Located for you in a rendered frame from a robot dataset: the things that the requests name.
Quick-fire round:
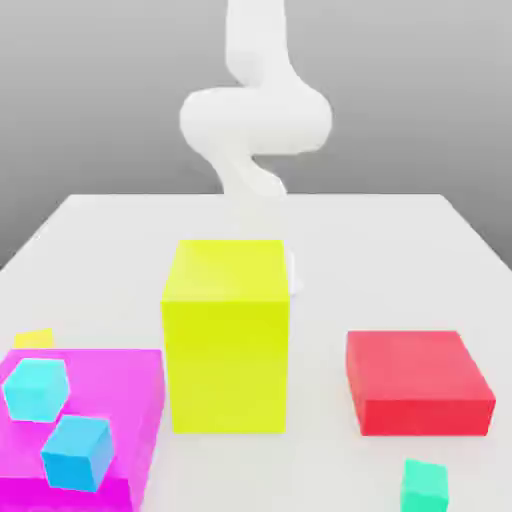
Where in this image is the small yellow cube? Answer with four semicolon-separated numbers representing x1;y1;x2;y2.
13;327;54;350

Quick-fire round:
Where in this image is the small cyan cube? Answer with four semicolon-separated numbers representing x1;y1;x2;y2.
1;357;72;424

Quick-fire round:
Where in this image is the small blue cube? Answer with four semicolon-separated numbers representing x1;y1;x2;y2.
40;414;116;494

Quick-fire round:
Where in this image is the small green cube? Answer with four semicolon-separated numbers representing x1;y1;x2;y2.
399;458;450;512

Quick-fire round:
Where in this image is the large yellow box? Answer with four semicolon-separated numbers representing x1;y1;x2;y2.
160;239;291;436

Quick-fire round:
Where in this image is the large magenta box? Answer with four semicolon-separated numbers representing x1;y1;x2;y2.
0;348;166;512

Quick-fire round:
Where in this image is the large red box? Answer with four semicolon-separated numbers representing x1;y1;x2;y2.
345;329;498;438

